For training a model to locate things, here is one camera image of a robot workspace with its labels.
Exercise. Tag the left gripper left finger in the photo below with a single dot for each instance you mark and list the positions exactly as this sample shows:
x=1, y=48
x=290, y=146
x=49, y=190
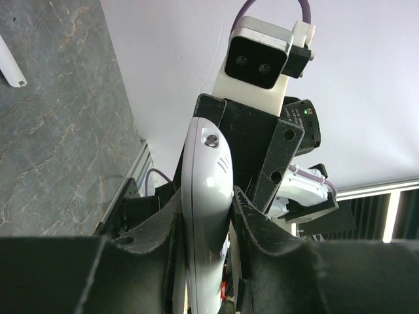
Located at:
x=140, y=272

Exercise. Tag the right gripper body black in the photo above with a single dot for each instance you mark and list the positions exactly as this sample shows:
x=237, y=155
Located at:
x=262, y=145

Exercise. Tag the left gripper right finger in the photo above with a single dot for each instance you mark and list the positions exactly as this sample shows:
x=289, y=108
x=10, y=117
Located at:
x=280, y=273

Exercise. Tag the red orange battery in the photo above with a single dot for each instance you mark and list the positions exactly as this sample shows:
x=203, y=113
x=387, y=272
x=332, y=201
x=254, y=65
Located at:
x=224, y=292

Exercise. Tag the white remote control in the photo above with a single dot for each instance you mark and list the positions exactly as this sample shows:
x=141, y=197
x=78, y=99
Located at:
x=206, y=196

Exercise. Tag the white battery cover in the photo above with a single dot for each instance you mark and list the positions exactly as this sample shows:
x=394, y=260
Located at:
x=9, y=67

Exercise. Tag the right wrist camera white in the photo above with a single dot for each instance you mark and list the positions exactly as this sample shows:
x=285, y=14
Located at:
x=260, y=60

